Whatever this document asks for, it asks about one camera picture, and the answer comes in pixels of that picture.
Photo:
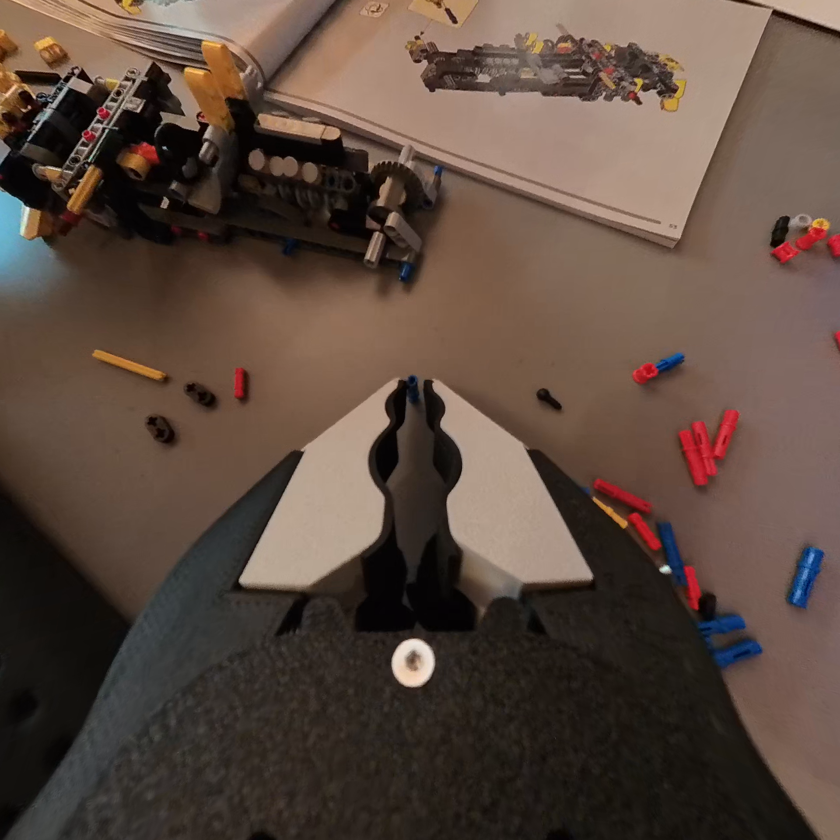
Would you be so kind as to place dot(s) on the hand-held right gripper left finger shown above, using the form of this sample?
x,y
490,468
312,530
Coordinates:
x,y
315,518

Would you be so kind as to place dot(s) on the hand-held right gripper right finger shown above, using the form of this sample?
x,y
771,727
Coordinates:
x,y
518,518

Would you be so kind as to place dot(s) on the blue lego pin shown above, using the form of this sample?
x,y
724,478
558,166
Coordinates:
x,y
412,390

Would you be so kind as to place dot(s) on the pile of red blue lego pins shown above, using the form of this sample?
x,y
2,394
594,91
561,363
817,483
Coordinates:
x,y
699,446

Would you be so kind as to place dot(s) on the lego car model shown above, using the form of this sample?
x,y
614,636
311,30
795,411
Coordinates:
x,y
197,184

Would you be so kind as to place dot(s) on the black lego beam yellow axle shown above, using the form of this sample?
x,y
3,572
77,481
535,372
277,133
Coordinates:
x,y
84,191

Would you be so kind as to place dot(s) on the pile of yellow lego parts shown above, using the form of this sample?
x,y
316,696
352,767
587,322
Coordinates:
x,y
51,50

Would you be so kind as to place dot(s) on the single black lego pin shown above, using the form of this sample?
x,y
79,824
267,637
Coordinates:
x,y
548,398

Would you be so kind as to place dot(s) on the short red lego pin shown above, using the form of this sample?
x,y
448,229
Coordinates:
x,y
241,382

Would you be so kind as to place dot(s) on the lego instruction booklet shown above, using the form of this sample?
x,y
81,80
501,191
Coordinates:
x,y
525,164

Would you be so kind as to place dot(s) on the cluster of mixed lego bushes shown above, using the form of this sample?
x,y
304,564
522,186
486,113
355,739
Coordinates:
x,y
800,239

